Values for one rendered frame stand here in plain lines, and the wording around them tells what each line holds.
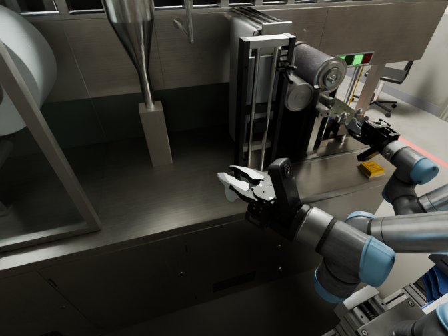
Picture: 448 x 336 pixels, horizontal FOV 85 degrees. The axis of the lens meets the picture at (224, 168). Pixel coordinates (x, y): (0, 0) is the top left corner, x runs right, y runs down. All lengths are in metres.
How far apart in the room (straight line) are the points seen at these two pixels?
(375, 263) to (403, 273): 1.68
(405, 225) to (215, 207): 0.59
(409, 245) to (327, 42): 1.12
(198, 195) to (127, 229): 0.28
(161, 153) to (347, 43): 1.11
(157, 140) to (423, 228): 0.89
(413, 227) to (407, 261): 1.66
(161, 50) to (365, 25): 1.03
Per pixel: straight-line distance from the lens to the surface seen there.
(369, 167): 1.23
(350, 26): 1.55
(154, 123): 1.01
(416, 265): 2.25
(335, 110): 1.38
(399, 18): 1.75
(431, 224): 0.58
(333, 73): 1.11
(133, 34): 0.89
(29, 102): 0.70
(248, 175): 0.56
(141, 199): 1.01
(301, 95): 1.09
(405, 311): 1.00
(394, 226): 0.60
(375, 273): 0.49
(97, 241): 0.94
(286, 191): 0.47
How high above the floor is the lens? 1.62
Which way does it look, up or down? 41 degrees down
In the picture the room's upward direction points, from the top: straight up
